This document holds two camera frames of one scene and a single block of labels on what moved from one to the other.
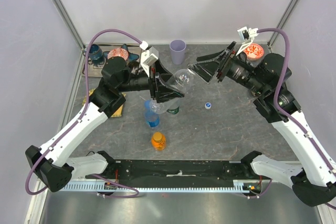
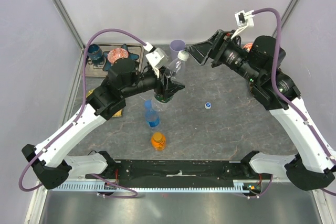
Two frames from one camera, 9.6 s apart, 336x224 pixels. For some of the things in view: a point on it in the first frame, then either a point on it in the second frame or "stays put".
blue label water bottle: (151, 118) stays put
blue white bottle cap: (208, 105) stays put
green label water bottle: (174, 112) -> (176, 70)
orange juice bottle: (158, 141) stays put
